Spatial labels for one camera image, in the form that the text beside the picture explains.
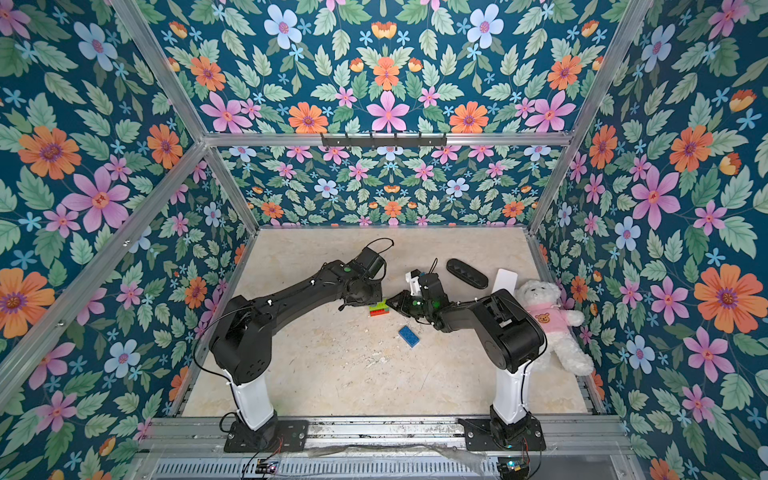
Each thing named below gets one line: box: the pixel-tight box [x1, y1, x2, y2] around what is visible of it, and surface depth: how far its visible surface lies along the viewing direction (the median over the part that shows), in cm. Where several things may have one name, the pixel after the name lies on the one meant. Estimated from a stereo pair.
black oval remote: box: [446, 258, 489, 289], surface depth 106 cm
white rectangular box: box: [492, 268, 518, 295], surface depth 101 cm
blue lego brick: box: [398, 325, 420, 348], surface depth 92 cm
